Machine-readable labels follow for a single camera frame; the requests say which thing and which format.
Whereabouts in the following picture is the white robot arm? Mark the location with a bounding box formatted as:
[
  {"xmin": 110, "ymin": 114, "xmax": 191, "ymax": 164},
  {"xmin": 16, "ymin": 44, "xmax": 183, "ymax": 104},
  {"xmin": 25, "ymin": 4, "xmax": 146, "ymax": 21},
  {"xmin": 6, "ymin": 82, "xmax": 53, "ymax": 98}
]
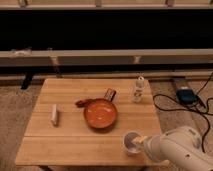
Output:
[{"xmin": 132, "ymin": 126, "xmax": 213, "ymax": 171}]

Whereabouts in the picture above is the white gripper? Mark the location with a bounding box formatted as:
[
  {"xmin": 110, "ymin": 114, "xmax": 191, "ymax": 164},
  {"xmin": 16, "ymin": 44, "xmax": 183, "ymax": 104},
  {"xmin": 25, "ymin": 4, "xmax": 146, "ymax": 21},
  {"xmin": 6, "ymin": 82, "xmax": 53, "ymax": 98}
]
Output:
[{"xmin": 133, "ymin": 135, "xmax": 166, "ymax": 162}]

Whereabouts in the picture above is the wooden table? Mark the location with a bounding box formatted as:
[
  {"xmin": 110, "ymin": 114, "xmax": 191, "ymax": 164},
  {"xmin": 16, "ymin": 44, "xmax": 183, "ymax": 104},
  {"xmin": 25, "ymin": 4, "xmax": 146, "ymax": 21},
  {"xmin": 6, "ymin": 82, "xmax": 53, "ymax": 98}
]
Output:
[{"xmin": 15, "ymin": 78, "xmax": 161, "ymax": 167}]

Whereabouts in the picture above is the red crumpled wrapper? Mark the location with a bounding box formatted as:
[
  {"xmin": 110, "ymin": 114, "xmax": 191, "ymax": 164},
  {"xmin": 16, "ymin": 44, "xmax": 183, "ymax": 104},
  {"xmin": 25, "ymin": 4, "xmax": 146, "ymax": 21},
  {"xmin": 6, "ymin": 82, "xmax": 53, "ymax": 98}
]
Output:
[{"xmin": 75, "ymin": 99, "xmax": 92, "ymax": 108}]

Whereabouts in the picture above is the blue power adapter box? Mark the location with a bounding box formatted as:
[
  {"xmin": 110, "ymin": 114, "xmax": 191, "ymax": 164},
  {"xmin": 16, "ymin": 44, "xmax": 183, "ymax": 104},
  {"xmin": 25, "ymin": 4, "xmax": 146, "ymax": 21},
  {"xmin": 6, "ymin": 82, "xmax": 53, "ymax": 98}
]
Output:
[{"xmin": 176, "ymin": 87, "xmax": 197, "ymax": 105}]

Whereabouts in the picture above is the clear plastic bottle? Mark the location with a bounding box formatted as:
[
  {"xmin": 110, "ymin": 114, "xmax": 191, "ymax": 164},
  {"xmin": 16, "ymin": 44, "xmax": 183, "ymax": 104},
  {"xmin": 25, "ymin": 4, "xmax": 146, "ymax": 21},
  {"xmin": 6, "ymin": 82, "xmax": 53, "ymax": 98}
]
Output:
[{"xmin": 133, "ymin": 76, "xmax": 144, "ymax": 103}]

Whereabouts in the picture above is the black cable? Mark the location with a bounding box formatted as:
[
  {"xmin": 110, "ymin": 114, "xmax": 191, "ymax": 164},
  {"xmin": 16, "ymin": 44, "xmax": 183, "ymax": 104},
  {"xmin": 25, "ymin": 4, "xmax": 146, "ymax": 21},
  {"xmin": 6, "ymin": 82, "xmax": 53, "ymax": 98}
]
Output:
[{"xmin": 152, "ymin": 71, "xmax": 213, "ymax": 154}]

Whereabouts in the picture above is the white ceramic cup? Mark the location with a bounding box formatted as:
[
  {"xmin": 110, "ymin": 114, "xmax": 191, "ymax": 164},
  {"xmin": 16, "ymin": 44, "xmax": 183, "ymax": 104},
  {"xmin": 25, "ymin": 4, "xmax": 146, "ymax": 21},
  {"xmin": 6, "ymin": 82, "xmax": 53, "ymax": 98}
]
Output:
[{"xmin": 123, "ymin": 131, "xmax": 142, "ymax": 156}]

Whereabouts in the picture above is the orange bowl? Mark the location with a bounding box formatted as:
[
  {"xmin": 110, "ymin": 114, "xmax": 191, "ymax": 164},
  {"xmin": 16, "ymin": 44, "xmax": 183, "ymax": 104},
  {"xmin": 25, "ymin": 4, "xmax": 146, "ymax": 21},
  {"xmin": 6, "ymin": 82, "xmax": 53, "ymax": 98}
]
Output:
[{"xmin": 84, "ymin": 99, "xmax": 117, "ymax": 129}]

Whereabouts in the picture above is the wooden bench frame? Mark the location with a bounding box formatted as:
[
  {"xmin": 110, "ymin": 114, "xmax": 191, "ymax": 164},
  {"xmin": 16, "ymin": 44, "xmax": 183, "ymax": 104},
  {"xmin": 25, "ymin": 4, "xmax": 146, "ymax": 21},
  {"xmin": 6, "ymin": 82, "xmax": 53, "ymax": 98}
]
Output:
[{"xmin": 0, "ymin": 49, "xmax": 213, "ymax": 87}]

